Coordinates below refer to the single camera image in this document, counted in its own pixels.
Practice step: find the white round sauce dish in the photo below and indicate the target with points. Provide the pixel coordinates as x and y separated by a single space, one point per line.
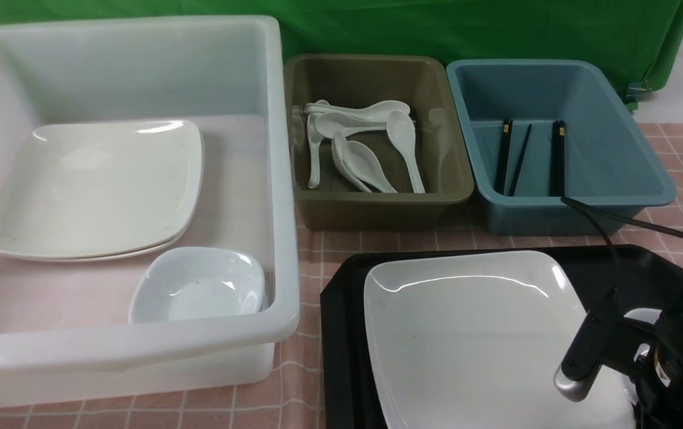
644 315

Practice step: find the small white sauce dish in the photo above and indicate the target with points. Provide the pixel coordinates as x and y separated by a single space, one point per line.
198 283

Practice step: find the large white plastic bin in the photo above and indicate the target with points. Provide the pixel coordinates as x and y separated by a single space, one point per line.
64 329

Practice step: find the black chopstick right pair left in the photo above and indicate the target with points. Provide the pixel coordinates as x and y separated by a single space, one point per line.
554 167

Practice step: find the green backdrop cloth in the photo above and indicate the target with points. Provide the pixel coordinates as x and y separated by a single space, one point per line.
630 41

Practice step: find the white spoon left vertical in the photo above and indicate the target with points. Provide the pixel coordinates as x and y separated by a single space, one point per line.
314 141

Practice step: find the white spoon middle horizontal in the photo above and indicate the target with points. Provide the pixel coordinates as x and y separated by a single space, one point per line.
329 124

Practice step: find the blue plastic bin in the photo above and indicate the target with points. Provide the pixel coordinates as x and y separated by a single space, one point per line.
609 162

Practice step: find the white spoon horizontal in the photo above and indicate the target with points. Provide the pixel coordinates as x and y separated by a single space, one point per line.
329 124
377 112

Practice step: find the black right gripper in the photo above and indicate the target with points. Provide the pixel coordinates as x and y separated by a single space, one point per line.
650 354

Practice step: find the white ceramic soup spoon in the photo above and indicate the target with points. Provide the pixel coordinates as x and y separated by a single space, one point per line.
366 166

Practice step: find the metal clamp on backdrop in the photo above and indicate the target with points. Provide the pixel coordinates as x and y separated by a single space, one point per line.
637 90

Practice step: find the black chopstick slanted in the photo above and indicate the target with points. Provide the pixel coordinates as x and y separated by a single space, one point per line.
520 161

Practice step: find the black serving tray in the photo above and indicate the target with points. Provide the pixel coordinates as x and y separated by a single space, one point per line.
648 280

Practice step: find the black chopstick pair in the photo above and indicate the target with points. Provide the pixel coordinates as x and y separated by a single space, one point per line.
554 167
561 157

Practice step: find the lower white square plate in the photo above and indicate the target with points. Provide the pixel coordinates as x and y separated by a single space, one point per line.
100 258

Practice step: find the white spoon diagonal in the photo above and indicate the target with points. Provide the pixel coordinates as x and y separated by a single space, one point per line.
338 145
401 133

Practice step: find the white spoon centre diagonal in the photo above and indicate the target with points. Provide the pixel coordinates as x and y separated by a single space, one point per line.
338 145

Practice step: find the pink checkered tablecloth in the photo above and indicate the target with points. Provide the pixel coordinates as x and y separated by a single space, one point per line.
292 396

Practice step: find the white square rice plate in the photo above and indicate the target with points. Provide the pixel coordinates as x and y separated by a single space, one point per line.
474 341

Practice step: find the white spoon top horizontal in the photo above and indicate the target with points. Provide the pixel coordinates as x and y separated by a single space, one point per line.
377 112

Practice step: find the white spoon right diagonal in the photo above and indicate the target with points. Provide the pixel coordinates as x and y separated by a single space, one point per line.
401 133

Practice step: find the olive brown plastic bin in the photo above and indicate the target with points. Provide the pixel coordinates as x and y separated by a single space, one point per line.
358 81

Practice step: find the upper white square plate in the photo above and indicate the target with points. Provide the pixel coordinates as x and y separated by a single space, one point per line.
83 191

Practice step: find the black chopstick far left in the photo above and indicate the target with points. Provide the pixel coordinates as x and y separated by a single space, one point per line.
503 155

